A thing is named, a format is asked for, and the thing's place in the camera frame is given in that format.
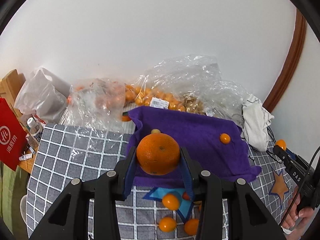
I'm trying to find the wooden chair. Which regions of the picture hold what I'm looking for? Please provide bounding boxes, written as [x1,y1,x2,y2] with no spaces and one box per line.
[0,69,25,118]

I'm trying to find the large orange mandarin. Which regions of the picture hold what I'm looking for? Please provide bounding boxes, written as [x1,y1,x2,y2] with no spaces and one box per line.
[136,133,180,176]

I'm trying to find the white crumpled cloth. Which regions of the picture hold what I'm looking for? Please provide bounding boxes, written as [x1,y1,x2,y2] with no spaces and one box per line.
[242,94,274,152]

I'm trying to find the small white bottle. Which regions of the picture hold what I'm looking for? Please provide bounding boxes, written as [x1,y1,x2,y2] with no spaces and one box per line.
[27,117,43,142]

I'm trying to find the clear bag of tangerines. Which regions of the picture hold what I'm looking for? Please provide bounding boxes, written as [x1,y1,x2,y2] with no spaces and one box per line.
[60,78,125,133]

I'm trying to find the yellow-green small fruit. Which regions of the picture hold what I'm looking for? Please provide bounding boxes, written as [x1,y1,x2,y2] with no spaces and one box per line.
[151,129,161,134]

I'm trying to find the white plastic bag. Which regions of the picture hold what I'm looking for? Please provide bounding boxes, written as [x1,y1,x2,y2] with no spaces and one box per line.
[14,67,71,124]

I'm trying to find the person's right hand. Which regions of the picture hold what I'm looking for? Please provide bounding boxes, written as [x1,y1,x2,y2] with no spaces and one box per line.
[282,194,319,239]

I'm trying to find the grey checked tablecloth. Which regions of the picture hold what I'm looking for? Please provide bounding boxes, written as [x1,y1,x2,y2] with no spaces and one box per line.
[25,122,295,239]

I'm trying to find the clear bag of kumquats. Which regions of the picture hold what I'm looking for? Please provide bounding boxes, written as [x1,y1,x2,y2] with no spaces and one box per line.
[125,55,248,126]

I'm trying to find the large orange with stem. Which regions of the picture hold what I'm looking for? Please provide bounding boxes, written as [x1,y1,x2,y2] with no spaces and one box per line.
[183,218,199,236]

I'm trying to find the brown wooden door frame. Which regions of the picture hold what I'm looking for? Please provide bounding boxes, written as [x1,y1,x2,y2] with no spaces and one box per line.
[263,9,307,113]

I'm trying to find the purple towel tray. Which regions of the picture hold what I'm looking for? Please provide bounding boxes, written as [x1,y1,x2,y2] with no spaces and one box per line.
[128,106,261,183]

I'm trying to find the small orange kumquat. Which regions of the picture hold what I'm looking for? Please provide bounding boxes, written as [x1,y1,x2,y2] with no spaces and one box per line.
[275,139,287,151]
[219,133,231,145]
[158,217,177,232]

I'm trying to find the oval orange kumquat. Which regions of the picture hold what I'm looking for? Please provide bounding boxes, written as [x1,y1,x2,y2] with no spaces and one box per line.
[162,193,181,211]

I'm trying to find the small red cherry tomato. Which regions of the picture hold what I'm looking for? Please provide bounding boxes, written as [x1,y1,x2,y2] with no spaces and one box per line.
[182,191,190,201]

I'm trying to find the red paper bag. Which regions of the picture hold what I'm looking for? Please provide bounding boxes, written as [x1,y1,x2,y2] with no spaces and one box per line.
[0,98,27,171]

